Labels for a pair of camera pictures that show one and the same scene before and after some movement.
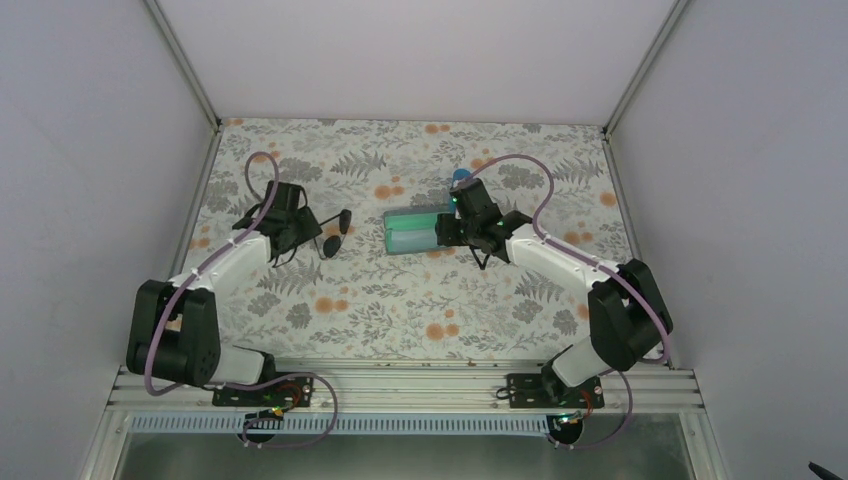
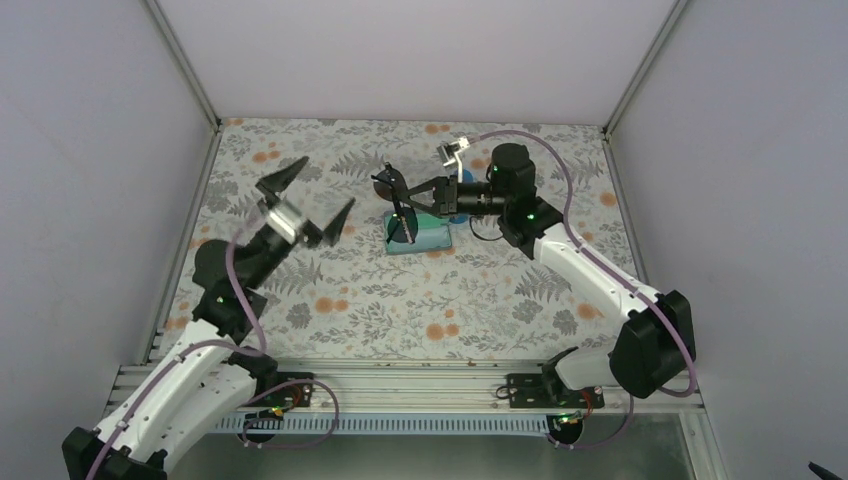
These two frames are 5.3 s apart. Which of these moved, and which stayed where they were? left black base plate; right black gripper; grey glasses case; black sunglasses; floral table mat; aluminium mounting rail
Moved: right black gripper; black sunglasses
Stayed: grey glasses case; floral table mat; left black base plate; aluminium mounting rail
